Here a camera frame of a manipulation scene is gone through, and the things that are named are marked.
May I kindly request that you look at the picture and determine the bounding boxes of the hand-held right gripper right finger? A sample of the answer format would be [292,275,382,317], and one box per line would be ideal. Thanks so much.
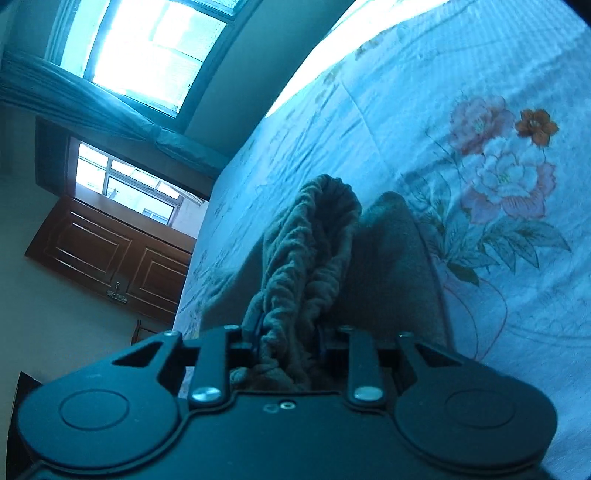
[317,322,464,410]

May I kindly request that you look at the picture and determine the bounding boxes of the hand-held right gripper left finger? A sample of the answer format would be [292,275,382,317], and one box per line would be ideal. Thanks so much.
[111,314,266,409]

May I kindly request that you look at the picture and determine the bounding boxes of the grey pants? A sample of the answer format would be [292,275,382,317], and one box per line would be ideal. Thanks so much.
[201,174,452,394]

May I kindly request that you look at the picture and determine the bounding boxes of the brown wooden door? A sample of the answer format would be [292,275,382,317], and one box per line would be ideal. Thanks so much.
[25,195,198,328]

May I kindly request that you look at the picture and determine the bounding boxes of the balcony window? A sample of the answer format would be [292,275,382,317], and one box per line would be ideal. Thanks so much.
[74,141,212,228]

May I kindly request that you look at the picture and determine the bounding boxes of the floral bed sheet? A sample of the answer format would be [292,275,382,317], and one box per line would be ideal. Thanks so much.
[173,0,591,480]

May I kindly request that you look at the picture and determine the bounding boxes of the sheer window curtain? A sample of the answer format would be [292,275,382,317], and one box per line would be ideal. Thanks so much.
[0,50,232,182]

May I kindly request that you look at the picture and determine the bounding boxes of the large bedroom window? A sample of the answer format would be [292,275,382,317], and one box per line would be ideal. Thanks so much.
[45,0,252,132]

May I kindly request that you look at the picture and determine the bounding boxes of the metal door handle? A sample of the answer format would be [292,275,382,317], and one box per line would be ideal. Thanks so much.
[105,281,131,306]

